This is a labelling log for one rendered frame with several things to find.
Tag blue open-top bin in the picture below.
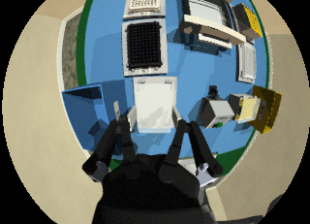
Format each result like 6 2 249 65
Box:
61 80 128 151

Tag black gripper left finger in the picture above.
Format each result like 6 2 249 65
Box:
82 106 141 183

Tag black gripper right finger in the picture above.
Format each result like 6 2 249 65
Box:
158 106 224 187

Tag yellow open-top bin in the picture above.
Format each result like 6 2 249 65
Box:
247 85 282 134

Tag blue bench mat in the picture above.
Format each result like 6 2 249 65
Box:
84 0 266 155

